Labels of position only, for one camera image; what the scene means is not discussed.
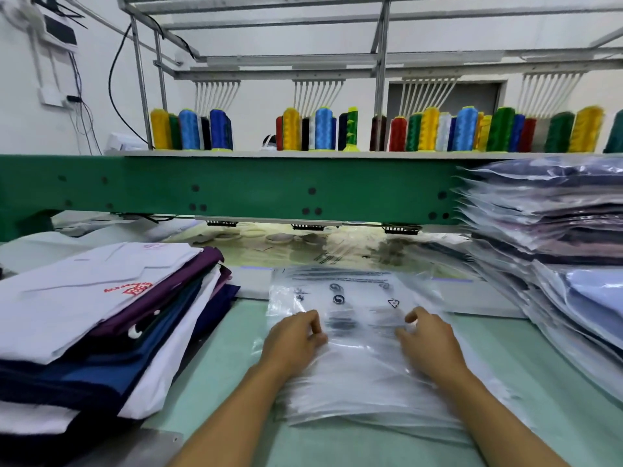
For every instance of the grey metal thread rack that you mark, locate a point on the grey metal thread rack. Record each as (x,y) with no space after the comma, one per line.
(380,53)

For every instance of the green machine beam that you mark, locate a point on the green machine beam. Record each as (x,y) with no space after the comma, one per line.
(243,189)

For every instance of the person's right hand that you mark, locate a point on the person's right hand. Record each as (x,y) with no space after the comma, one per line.
(433,347)

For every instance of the white wall socket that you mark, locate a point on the white wall socket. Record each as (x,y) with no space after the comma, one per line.
(54,96)

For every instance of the stack of bagged garments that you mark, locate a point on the stack of bagged garments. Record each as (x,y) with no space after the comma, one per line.
(555,219)

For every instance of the white garment red logo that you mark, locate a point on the white garment red logo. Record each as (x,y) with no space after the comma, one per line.
(68,296)

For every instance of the person's right forearm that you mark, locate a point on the person's right forearm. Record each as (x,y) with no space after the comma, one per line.
(501,428)

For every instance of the person's left hand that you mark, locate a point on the person's left hand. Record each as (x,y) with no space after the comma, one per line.
(290,345)

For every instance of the person's left forearm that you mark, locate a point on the person's left forearm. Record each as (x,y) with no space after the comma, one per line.
(229,428)

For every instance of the stack of plastic bags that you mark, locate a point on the stack of plastic bags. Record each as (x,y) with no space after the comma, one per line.
(360,374)

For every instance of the white box device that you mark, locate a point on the white box device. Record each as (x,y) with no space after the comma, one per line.
(125,143)

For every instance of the row of coloured thread spools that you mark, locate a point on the row of coloured thread spools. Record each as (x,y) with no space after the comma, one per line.
(428,131)

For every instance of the wall router with antennas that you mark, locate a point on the wall router with antennas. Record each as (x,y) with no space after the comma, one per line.
(54,29)

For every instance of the single clear plastic bag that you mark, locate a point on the single clear plastic bag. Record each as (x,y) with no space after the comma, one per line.
(569,306)

